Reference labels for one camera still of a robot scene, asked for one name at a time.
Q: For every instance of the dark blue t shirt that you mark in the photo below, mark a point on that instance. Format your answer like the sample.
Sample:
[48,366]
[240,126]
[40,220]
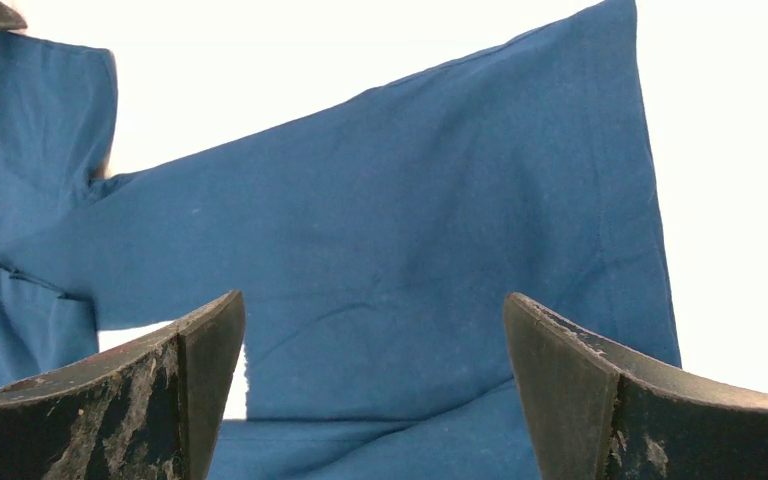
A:
[373,242]

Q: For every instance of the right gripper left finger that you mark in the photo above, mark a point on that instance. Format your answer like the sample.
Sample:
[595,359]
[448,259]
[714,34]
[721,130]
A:
[148,409]

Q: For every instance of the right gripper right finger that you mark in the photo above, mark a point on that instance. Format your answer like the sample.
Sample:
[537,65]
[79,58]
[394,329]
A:
[597,409]

